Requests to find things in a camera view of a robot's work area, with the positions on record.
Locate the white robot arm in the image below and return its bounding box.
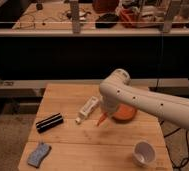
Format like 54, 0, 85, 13
99, 69, 189, 131

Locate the orange pepper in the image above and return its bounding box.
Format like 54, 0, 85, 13
96, 113, 107, 126

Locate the white tube bottle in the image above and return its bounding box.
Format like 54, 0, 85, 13
75, 96, 99, 124

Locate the blue sponge cloth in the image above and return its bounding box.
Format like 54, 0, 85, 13
27, 142, 51, 168

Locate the black rectangular box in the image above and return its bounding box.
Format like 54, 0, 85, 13
36, 113, 63, 133

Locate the black floor cable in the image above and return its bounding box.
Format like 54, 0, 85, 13
159, 119, 189, 171

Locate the black bowl on shelf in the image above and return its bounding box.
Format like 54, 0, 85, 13
95, 13, 119, 28

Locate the orange plate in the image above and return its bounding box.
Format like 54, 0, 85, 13
112, 104, 137, 122

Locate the metal shelf post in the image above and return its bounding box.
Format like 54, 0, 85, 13
70, 0, 81, 34

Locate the red container on shelf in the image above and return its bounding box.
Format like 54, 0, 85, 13
119, 9, 144, 28

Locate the white ceramic cup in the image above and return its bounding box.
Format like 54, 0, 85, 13
132, 141, 156, 167

